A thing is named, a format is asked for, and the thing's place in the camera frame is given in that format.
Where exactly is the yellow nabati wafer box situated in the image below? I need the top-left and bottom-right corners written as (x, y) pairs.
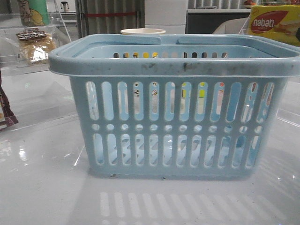
top-left (247, 5), bottom-right (300, 46)

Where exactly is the light blue plastic basket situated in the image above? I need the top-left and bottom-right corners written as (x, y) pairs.
top-left (49, 34), bottom-right (300, 179)

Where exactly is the packaged bread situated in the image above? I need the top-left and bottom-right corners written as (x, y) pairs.
top-left (16, 28), bottom-right (56, 65)

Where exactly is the white paper cup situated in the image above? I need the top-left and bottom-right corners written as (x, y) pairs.
top-left (120, 28), bottom-right (166, 35)

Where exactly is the clear acrylic shelf left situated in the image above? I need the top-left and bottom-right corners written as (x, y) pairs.
top-left (0, 12), bottom-right (71, 75)

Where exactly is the dark maroon snack packet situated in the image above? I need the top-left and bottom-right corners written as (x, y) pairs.
top-left (0, 76), bottom-right (18, 131)

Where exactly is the white cabinet in background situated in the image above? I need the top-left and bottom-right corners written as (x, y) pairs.
top-left (144, 0), bottom-right (188, 34)

